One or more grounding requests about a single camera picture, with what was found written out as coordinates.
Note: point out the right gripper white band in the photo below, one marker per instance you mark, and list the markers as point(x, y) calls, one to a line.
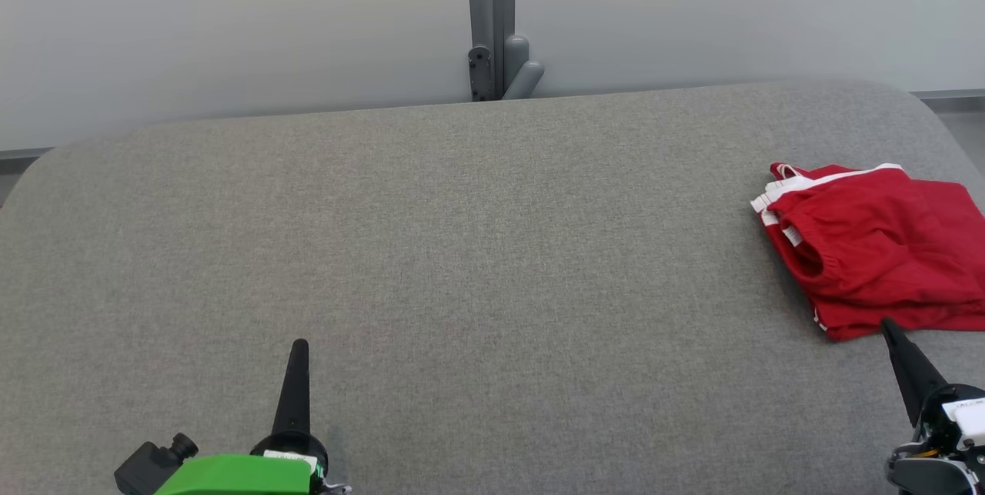
point(939, 464)

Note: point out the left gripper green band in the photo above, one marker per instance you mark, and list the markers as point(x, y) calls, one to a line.
point(238, 476)

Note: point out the red shorts with white waistband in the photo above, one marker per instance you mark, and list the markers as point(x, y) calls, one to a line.
point(869, 249)

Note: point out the red jersey with white stripes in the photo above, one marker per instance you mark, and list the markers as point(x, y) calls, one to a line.
point(950, 199)

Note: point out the grey fabric sofa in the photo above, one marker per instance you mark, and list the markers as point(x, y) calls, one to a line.
point(462, 249)

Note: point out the dark hinge plate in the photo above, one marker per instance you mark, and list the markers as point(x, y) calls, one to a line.
point(480, 75)

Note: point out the grey wall skirting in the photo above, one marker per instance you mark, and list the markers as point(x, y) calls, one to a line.
point(19, 160)
point(954, 100)

